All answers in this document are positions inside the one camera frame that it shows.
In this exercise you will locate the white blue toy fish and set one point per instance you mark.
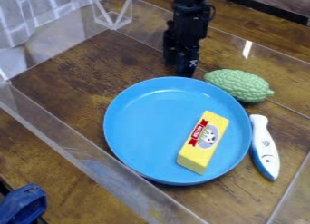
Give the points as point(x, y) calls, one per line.
point(263, 147)

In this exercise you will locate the green bumpy toy gourd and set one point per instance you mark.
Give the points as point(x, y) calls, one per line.
point(246, 86)

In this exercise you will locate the blue clamp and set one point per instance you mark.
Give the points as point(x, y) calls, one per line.
point(22, 205)

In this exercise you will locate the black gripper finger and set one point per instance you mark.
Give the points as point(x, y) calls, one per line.
point(185, 64)
point(168, 55)

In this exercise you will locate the blue round plate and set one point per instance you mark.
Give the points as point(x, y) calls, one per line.
point(149, 119)

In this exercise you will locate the yellow toy butter block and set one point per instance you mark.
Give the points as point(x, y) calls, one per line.
point(199, 147)

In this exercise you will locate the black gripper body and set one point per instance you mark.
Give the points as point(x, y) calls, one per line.
point(187, 28)

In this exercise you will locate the clear acrylic enclosure wall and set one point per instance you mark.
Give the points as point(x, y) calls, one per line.
point(88, 56)

